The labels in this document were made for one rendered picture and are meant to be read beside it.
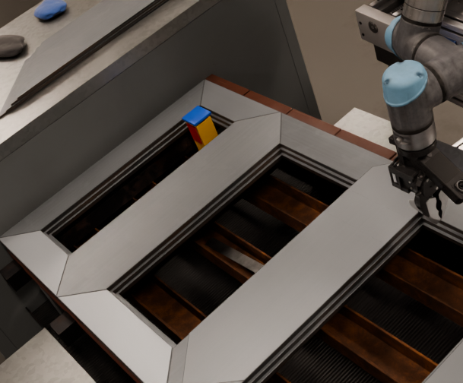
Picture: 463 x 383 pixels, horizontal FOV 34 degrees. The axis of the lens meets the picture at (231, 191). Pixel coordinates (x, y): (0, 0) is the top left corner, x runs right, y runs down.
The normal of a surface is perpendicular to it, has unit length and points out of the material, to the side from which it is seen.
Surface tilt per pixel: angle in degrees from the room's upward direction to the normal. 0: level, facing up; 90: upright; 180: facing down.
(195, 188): 0
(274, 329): 0
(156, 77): 90
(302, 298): 0
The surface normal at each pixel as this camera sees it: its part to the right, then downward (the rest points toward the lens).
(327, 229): -0.31, -0.70
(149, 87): 0.62, 0.36
